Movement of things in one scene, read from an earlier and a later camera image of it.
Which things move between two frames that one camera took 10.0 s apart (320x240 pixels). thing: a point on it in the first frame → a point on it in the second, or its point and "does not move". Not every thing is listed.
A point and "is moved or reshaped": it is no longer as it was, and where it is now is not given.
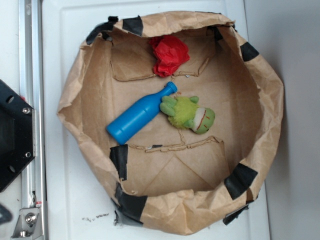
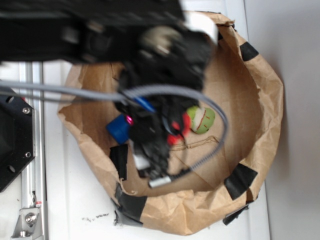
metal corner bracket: [28, 223] does not move
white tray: [78, 205] does not move
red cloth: [170, 53] is moved or reshaped
